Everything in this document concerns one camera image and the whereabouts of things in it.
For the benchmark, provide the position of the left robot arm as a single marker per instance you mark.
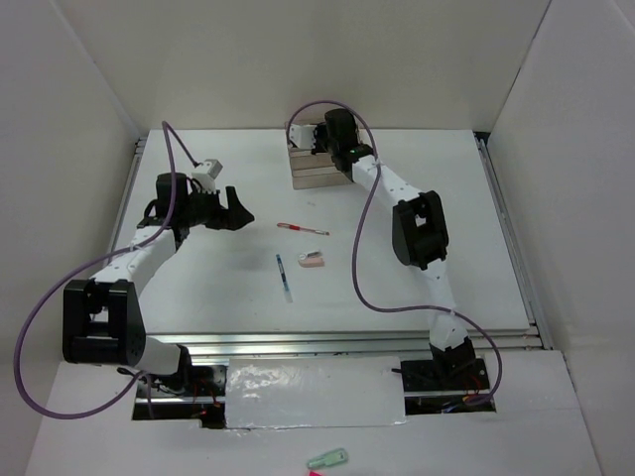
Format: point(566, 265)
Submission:
point(102, 317)

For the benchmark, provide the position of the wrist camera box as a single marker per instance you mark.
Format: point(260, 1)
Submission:
point(205, 174)
point(302, 136)

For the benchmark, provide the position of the red gel pen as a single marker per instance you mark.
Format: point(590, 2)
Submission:
point(302, 229)

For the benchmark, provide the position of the green clear object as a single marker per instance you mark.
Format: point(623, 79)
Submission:
point(329, 459)

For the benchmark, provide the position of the white front cover board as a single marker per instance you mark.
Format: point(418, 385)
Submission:
point(314, 393)

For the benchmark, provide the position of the pink eraser with sharpener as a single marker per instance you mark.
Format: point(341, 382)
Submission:
point(311, 260)

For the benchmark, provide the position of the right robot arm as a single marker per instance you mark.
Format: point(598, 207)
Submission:
point(419, 240)

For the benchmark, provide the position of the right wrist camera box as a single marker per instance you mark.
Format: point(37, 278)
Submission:
point(302, 136)

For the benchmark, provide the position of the aluminium frame rail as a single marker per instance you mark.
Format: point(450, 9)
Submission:
point(222, 294)

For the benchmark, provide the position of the tiered clear acrylic organizer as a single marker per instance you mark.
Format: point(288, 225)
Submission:
point(315, 168)

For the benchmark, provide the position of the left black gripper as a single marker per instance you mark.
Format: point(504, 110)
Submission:
point(232, 218)

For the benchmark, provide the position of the blue gel pen center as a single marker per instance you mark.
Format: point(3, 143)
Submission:
point(284, 279)

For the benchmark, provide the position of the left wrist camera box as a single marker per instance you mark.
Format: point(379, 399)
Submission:
point(205, 174)

